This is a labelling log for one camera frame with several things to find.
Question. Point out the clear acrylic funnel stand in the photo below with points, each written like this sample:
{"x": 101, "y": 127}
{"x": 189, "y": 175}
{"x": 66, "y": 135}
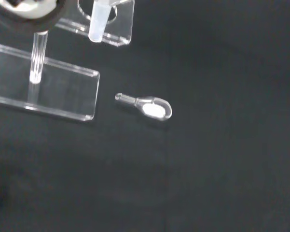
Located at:
{"x": 62, "y": 91}

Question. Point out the black bench cloth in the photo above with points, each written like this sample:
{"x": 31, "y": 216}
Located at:
{"x": 207, "y": 145}

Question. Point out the glass weighing funnel with powder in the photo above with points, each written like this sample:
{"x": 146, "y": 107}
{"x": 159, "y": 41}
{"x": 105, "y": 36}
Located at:
{"x": 154, "y": 110}

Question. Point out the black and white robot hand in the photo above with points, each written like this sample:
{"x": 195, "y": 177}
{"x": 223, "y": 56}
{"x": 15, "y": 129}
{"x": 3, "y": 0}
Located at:
{"x": 31, "y": 9}

